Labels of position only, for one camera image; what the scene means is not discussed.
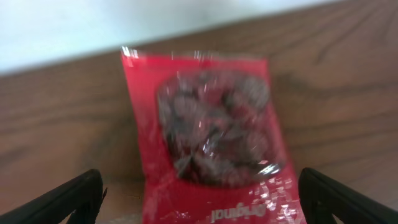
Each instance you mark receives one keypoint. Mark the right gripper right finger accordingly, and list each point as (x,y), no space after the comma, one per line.
(324,199)

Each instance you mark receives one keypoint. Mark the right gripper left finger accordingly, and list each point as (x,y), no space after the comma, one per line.
(79,200)

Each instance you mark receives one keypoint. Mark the red Hacks candy bag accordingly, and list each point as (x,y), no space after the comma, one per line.
(209,138)

